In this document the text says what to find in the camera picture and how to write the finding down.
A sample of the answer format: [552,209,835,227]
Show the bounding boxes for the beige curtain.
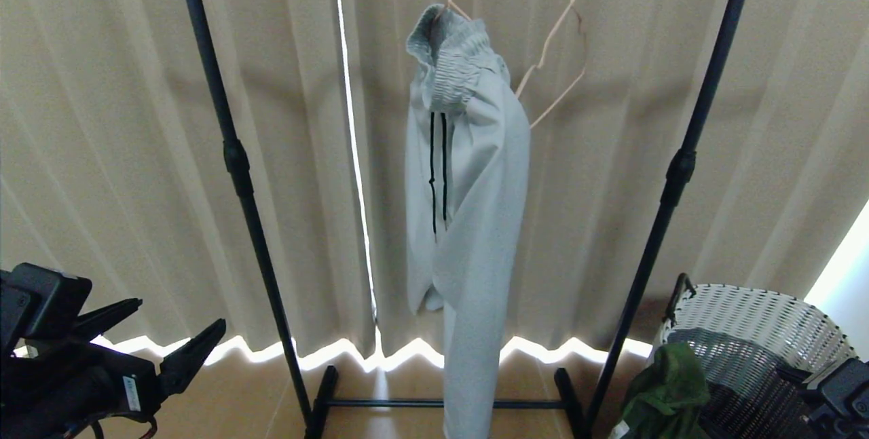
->
[0,0,869,372]

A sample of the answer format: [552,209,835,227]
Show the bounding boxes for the pale grey shorts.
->
[405,3,532,439]

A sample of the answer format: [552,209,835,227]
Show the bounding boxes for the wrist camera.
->
[777,356,869,419]
[0,263,93,358]

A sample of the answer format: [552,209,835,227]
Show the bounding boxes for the white laundry basket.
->
[655,273,859,439]

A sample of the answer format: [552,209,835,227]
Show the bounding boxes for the green garment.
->
[608,343,712,439]

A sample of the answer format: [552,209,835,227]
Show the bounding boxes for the black clothes rack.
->
[0,0,869,439]

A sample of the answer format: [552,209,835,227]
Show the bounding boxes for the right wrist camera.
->
[777,356,869,419]

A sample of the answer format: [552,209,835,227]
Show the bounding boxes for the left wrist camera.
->
[0,263,93,358]

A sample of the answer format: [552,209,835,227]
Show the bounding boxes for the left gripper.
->
[0,298,227,439]

